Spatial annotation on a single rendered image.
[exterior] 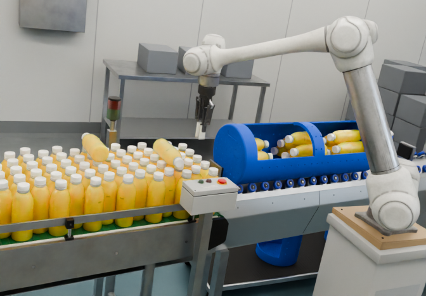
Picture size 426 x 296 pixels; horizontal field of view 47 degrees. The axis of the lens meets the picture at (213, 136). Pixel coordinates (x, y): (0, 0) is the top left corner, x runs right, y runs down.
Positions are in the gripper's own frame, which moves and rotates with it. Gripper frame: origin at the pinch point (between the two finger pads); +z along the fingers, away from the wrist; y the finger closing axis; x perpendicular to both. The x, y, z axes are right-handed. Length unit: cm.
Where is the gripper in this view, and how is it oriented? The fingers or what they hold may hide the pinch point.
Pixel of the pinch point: (200, 130)
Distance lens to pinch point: 211.6
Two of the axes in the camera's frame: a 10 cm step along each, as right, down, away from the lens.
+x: -8.6, 0.3, -5.1
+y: -4.9, -3.4, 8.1
